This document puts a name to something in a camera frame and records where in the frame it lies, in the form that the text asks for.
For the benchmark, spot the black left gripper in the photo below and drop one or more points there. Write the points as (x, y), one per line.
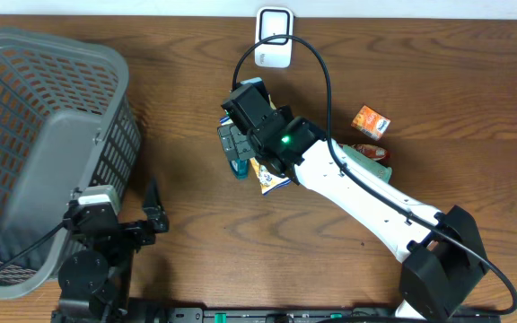
(144, 235)

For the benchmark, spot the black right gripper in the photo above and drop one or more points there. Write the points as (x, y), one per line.
(233, 143)

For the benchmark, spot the blue liquid bottle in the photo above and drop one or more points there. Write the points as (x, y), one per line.
(240, 168)

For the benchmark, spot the yellow snack bag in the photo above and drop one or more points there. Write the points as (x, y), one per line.
(267, 181)

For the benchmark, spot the small orange sachet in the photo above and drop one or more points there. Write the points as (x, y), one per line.
(370, 122)

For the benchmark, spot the red candy bar wrapper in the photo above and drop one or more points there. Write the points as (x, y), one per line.
(365, 151)

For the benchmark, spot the teal wet wipes pack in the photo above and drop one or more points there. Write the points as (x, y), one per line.
(369, 164)

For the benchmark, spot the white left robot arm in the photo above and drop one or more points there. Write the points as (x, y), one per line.
(95, 281)

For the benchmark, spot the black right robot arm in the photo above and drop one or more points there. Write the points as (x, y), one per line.
(442, 254)

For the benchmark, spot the white barcode scanner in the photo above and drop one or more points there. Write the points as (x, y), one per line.
(273, 21)

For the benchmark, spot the grey plastic basket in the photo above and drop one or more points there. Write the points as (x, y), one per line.
(65, 125)

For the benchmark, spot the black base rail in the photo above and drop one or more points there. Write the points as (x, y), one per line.
(197, 315)

